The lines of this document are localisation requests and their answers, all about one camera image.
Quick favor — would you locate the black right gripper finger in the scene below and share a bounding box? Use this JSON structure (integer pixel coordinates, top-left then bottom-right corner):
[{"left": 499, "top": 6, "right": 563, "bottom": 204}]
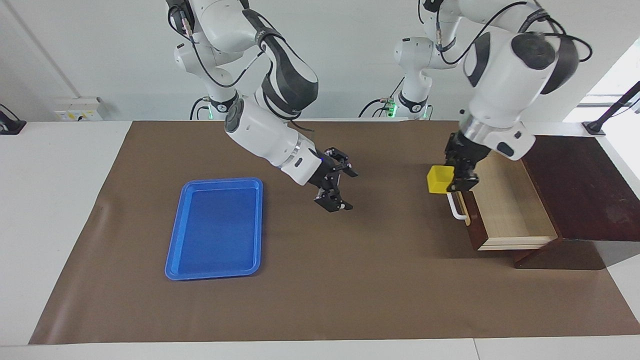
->
[
  {"left": 324, "top": 146, "right": 359, "bottom": 179},
  {"left": 313, "top": 183, "right": 354, "bottom": 214}
]

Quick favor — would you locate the yellow cube block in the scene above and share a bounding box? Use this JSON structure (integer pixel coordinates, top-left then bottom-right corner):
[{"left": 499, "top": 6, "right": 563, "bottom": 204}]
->
[{"left": 426, "top": 165, "right": 456, "bottom": 195}]

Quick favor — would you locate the white drawer handle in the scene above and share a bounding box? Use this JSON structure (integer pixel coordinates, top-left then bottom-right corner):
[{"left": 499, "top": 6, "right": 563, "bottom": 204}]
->
[{"left": 446, "top": 192, "right": 472, "bottom": 222}]

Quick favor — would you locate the dark wooden drawer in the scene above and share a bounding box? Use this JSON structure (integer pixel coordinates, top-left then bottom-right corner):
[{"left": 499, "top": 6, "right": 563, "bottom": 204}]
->
[{"left": 456, "top": 148, "right": 560, "bottom": 252}]

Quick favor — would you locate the dark wooden drawer cabinet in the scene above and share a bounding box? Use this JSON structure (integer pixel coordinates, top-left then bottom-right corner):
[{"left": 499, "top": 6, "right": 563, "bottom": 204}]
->
[{"left": 512, "top": 133, "right": 640, "bottom": 271}]

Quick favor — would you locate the brown table mat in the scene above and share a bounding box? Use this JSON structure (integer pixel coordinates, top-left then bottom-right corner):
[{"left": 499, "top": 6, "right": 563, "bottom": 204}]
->
[{"left": 28, "top": 120, "right": 640, "bottom": 346}]

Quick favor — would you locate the blue plastic tray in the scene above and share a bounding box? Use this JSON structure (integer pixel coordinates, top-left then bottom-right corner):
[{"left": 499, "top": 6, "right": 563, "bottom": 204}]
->
[{"left": 164, "top": 177, "right": 264, "bottom": 281}]

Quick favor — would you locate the black left arm base cable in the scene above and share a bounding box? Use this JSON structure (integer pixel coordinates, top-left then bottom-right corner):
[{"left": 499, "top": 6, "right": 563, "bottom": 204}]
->
[{"left": 358, "top": 76, "right": 407, "bottom": 119}]

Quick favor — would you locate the black arm base cable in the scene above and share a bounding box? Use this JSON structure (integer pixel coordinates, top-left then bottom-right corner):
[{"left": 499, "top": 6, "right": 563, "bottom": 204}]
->
[
  {"left": 358, "top": 76, "right": 407, "bottom": 119},
  {"left": 189, "top": 97, "right": 211, "bottom": 121}
]

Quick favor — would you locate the black camera stand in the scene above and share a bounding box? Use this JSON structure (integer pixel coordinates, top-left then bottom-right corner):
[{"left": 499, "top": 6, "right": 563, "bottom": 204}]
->
[{"left": 582, "top": 80, "right": 640, "bottom": 137}]

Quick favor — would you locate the black right arm base cable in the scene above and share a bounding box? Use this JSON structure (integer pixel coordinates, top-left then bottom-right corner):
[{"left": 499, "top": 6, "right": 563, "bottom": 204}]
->
[{"left": 189, "top": 97, "right": 211, "bottom": 121}]

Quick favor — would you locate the white wall socket box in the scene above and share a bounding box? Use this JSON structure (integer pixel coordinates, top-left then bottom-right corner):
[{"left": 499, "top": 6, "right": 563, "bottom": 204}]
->
[{"left": 54, "top": 96, "right": 104, "bottom": 122}]

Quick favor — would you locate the black desk mount base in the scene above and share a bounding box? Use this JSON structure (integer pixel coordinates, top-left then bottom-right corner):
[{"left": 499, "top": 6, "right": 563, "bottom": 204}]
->
[{"left": 0, "top": 103, "right": 27, "bottom": 136}]

